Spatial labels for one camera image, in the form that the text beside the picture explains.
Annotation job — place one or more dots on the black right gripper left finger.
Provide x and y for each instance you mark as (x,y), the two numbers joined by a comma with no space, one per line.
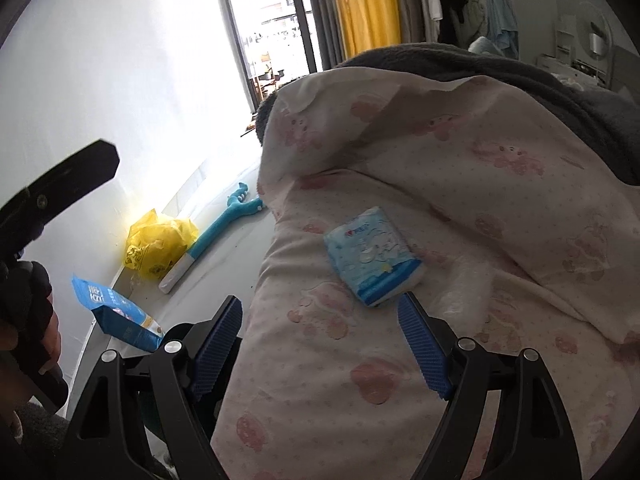
(212,342)

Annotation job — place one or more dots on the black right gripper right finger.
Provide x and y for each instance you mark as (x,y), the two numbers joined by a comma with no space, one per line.
(415,325)

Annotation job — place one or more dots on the clear plastic wrapper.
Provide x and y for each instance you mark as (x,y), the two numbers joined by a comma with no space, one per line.
(464,297)

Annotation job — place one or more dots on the blue tissue pack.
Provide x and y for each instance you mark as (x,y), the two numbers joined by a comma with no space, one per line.
(372,259)

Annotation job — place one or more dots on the blue paper package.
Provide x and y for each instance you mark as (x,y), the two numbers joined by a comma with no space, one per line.
(117,316)

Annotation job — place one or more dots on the yellow plastic bag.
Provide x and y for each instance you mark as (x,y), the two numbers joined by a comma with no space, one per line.
(156,242)

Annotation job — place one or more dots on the pink patterned white blanket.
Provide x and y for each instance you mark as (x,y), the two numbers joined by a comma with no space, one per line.
(327,388)

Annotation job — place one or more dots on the teal long plush toy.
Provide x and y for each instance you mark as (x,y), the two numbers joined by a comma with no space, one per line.
(238,206)

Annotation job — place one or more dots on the dark grey fleece blanket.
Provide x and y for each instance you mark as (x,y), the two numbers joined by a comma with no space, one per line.
(416,113)

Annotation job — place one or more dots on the hanging clothes on rack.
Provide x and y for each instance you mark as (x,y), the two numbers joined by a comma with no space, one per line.
(480,26)

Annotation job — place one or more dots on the yellow curtain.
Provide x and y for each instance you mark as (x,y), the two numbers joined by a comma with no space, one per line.
(368,24)

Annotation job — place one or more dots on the grey curtain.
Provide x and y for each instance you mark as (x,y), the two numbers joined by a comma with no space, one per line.
(329,34)

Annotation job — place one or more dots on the dark window frame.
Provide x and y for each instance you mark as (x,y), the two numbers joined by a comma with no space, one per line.
(273,42)

